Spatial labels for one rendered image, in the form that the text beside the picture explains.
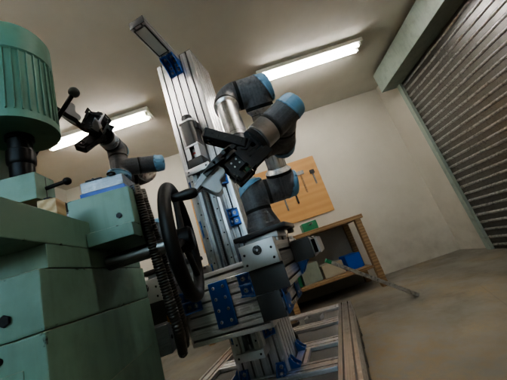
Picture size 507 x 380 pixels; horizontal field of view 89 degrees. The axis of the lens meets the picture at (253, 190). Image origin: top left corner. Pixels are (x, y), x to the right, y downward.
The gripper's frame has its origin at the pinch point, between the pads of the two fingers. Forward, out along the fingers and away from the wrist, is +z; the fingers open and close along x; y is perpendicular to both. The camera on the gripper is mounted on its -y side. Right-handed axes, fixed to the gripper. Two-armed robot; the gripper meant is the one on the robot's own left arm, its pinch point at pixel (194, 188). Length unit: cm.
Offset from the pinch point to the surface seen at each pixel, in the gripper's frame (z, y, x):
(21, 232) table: 23.4, -6.7, -19.6
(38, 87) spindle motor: 8, -51, 2
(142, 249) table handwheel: 18.0, 0.7, 3.5
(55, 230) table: 22.7, -7.9, -12.1
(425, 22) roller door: -293, -2, 132
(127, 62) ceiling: -57, -174, 136
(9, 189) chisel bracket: 28.9, -31.5, 1.7
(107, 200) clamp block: 15.1, -11.9, -0.9
